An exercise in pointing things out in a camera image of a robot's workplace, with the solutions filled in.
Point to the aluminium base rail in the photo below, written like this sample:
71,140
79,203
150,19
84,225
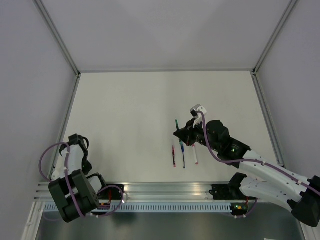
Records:
167,192

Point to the white acrylic marker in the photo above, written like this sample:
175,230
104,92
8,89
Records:
195,154

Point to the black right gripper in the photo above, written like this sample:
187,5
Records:
186,134

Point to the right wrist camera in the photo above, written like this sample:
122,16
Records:
197,112

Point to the left aluminium frame post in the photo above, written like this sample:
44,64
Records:
56,35

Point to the aluminium frame post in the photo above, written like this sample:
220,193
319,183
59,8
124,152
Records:
276,32
56,35

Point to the blue ballpoint pen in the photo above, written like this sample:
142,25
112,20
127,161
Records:
183,155

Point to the right aluminium frame post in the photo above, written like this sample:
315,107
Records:
276,32

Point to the white slotted cable duct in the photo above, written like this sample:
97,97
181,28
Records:
174,207

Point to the red pink pen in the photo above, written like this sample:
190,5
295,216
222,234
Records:
173,155

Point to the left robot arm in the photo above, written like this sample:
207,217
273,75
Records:
75,191

